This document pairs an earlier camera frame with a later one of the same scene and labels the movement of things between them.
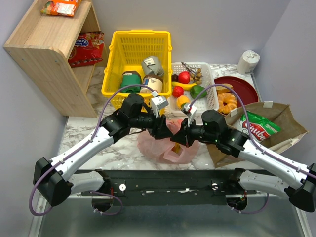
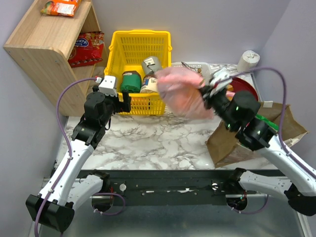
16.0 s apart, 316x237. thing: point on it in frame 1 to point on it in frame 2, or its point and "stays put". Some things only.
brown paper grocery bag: x=281 y=115 stays put
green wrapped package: x=131 y=77 stays put
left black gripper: x=158 y=124 to x=126 y=101
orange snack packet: x=64 y=8 stays put
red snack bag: x=88 y=50 stays put
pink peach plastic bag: x=166 y=149 to x=179 y=92
